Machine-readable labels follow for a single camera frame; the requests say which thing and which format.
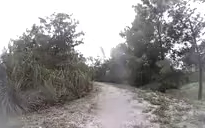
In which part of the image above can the row of trees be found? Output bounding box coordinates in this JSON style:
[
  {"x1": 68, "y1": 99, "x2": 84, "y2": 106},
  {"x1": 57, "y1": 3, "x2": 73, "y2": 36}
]
[{"x1": 93, "y1": 0, "x2": 205, "y2": 93}]

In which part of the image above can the tall reed grass thicket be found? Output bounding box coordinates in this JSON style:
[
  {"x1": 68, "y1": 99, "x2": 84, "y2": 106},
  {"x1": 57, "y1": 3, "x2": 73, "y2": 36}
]
[{"x1": 0, "y1": 13, "x2": 95, "y2": 116}]

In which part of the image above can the thin tree with slim trunk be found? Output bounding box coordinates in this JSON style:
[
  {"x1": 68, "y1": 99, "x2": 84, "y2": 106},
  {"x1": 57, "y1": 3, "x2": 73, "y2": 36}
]
[{"x1": 176, "y1": 6, "x2": 205, "y2": 102}]

